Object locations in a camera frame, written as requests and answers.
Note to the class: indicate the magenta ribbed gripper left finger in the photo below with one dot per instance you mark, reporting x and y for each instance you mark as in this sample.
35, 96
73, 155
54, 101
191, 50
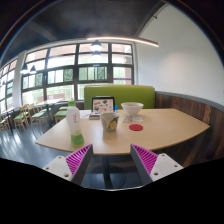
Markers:
73, 166

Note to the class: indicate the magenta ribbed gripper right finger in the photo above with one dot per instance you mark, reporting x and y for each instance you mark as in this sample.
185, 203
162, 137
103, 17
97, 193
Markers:
152, 166

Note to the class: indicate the red round coaster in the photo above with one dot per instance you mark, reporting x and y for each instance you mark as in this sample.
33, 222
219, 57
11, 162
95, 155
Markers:
136, 127

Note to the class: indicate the clear bottle with green liquid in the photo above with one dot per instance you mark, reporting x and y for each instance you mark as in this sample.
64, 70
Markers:
73, 119

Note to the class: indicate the patterned paper cup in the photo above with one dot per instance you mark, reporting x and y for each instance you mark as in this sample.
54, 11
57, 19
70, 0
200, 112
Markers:
109, 121

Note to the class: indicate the white ceramic bowl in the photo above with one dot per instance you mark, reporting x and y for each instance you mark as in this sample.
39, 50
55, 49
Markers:
132, 108

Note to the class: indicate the laptop with stickers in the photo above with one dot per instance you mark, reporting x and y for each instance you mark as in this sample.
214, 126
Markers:
103, 104

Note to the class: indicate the wooden chair green seat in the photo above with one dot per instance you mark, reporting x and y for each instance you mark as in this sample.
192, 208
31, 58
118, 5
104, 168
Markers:
21, 121

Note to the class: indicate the green upholstered bench backrest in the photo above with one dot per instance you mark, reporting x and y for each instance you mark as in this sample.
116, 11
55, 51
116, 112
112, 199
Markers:
121, 94

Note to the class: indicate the dark pendant lamp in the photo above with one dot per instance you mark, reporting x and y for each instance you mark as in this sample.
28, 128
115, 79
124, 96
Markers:
96, 46

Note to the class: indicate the long linear ceiling light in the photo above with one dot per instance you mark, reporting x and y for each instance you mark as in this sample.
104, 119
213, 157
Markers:
135, 40

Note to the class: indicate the black table pedestal base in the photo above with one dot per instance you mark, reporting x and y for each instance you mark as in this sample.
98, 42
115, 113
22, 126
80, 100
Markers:
106, 176

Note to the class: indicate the large grid window frame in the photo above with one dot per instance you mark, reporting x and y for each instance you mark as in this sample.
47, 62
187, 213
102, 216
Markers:
62, 72

